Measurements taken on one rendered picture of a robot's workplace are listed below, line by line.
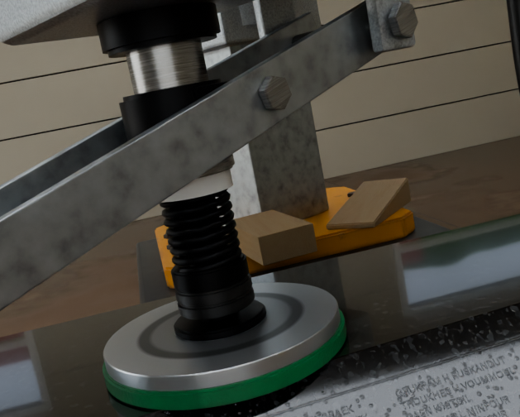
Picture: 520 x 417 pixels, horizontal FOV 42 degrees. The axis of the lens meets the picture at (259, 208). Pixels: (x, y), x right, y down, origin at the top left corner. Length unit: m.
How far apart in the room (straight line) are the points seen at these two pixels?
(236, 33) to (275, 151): 0.25
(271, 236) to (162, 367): 0.60
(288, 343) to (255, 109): 0.19
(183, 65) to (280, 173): 0.84
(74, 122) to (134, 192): 6.14
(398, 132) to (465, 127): 0.74
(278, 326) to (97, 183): 0.20
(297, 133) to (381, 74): 5.73
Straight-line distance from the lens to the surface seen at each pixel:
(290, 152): 1.40
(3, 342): 0.84
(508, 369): 0.61
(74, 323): 0.83
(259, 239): 1.12
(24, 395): 0.66
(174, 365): 0.56
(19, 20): 0.59
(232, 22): 1.30
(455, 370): 0.60
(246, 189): 1.36
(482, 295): 0.67
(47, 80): 6.66
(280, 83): 0.57
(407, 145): 7.24
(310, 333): 0.56
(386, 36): 0.65
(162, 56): 0.56
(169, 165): 0.51
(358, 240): 1.29
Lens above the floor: 1.08
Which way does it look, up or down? 10 degrees down
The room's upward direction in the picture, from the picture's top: 11 degrees counter-clockwise
